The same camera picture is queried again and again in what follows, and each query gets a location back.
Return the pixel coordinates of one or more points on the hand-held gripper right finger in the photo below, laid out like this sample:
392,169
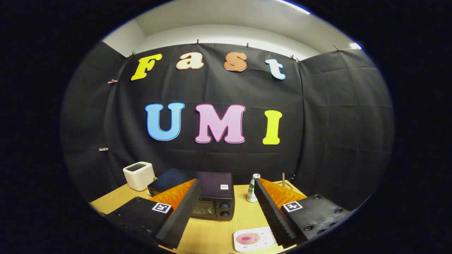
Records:
270,211

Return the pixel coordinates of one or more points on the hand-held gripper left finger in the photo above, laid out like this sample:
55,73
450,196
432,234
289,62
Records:
183,211

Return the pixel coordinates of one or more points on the white foam tray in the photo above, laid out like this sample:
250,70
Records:
264,234

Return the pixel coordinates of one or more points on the pink round meat slice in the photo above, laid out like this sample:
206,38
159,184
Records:
247,239

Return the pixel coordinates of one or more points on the black toaster oven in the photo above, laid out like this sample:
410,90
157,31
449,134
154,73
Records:
213,185

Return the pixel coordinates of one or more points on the white bread toaster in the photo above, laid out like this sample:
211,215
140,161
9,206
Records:
139,178

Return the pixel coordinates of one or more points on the white green drink bottle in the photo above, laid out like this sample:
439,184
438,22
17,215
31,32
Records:
252,193

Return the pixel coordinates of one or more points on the black backdrop cloth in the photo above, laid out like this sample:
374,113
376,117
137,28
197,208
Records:
317,141

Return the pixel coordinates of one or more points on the small ceiling light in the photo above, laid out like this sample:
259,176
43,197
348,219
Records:
355,46

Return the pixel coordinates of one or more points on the long ceiling light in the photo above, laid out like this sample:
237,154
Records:
295,7

